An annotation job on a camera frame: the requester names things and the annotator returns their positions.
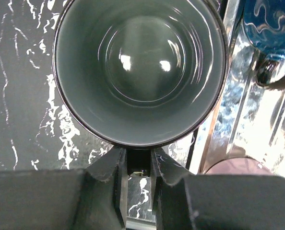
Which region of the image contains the metal tray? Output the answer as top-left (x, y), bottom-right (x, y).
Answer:
top-left (127, 0), bottom-right (285, 230)

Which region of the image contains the dark blue mug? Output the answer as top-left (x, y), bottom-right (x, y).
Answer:
top-left (243, 0), bottom-right (285, 90)

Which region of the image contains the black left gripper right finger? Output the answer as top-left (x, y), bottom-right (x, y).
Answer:
top-left (151, 149), bottom-right (285, 230)

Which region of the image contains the dark grey mug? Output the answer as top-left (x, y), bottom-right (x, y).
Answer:
top-left (52, 0), bottom-right (228, 176)

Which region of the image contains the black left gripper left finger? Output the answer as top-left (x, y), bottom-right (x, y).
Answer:
top-left (0, 148), bottom-right (127, 230)

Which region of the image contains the pink purple mug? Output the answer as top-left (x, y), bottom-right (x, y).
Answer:
top-left (204, 157), bottom-right (275, 176)

